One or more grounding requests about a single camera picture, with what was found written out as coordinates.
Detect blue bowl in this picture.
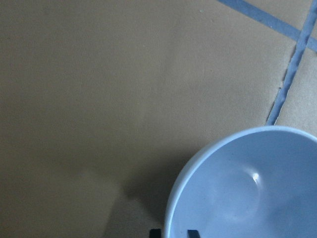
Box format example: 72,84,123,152
162,126,317,238

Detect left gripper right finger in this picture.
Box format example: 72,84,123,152
187,230,199,238

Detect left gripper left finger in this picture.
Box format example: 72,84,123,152
149,229,161,238

